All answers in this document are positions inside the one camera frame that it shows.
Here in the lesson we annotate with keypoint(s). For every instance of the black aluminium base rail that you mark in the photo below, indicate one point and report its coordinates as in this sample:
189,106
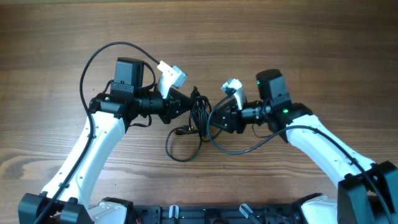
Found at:
174,214

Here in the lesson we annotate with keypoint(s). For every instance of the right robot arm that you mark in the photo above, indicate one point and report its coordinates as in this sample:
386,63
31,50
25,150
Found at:
367,191

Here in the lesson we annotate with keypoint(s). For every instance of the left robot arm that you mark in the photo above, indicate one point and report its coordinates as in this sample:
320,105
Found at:
66,198

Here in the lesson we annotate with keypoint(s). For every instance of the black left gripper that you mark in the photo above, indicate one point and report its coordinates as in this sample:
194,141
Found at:
173,106

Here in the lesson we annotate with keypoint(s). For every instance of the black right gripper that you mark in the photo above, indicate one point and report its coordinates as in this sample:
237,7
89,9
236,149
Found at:
235,118

